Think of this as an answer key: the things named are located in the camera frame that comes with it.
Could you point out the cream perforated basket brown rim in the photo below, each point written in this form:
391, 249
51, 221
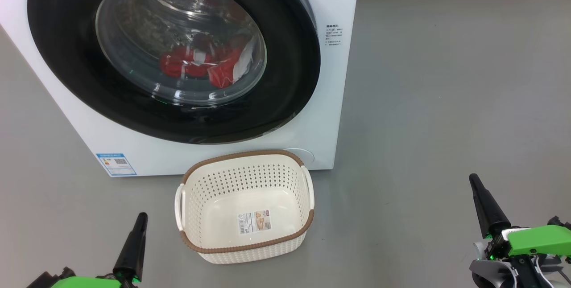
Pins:
250, 252

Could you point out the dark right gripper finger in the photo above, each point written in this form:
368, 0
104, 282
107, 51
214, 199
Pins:
488, 212

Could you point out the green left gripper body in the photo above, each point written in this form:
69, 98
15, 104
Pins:
80, 282

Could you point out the blue energy label sticker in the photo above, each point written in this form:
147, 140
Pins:
116, 164

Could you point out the round white filter cover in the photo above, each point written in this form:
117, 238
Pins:
305, 156

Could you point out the red and white garment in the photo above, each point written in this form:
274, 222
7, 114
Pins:
223, 74
178, 65

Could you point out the washing machine door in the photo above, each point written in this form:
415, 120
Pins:
285, 56

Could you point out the white printed instruction label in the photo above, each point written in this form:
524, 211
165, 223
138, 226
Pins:
253, 222

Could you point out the white front-load washing machine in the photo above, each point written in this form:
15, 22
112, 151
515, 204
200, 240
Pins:
321, 100

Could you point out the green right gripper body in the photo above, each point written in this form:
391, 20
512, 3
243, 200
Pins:
539, 240

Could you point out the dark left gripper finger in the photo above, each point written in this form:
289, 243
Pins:
131, 252

